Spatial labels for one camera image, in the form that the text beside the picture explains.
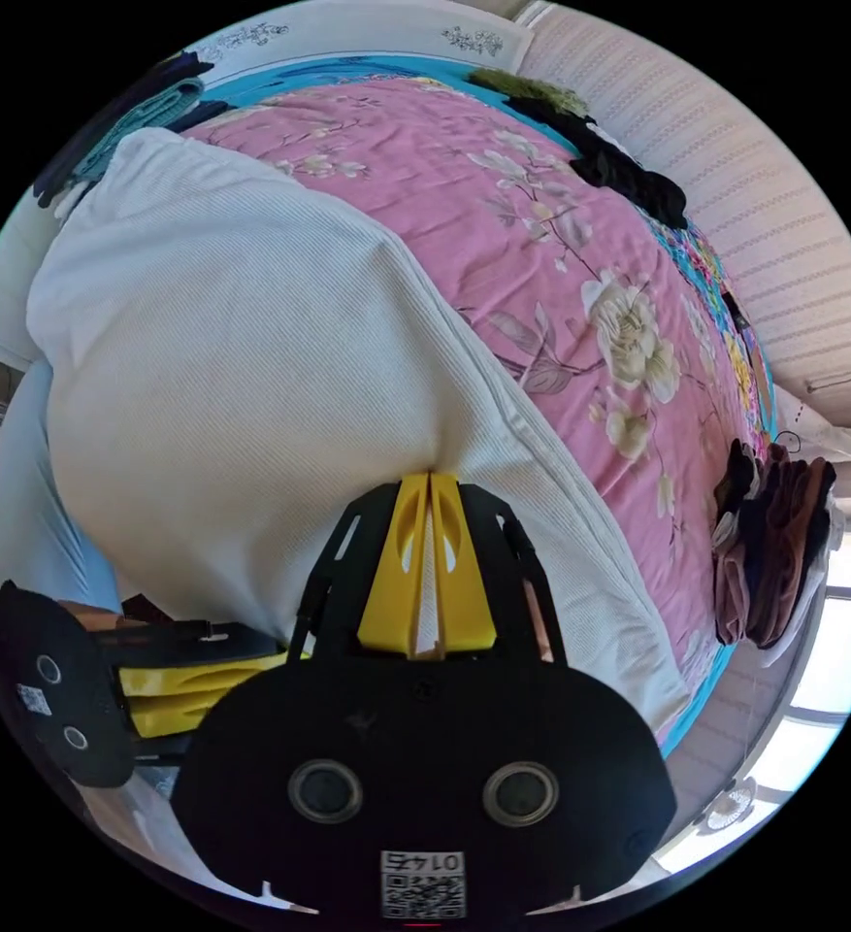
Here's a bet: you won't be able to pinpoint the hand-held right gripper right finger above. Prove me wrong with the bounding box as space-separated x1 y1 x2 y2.
431 472 499 654

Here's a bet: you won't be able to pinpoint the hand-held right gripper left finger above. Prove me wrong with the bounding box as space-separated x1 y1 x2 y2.
357 472 433 653

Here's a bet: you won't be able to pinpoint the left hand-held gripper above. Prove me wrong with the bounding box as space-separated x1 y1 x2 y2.
0 579 311 791

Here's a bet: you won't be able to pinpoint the beige pants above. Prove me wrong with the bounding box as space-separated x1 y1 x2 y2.
25 129 693 738

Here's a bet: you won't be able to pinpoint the person's left hand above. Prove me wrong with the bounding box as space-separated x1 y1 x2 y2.
55 599 153 632

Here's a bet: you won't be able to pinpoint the person's body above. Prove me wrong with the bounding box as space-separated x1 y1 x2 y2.
0 360 124 615

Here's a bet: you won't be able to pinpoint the pile of brown clothes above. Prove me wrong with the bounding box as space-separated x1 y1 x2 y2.
710 435 846 668

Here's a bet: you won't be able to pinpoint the window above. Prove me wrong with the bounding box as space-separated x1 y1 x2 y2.
748 509 851 810

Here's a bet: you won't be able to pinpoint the bed with pink floral sheet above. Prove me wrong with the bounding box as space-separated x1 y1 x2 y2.
177 56 784 760

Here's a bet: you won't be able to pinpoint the pile of black clothes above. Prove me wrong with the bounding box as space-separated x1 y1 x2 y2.
467 67 690 230

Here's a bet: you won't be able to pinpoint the pile of teal clothes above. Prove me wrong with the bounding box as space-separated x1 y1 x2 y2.
30 56 231 214

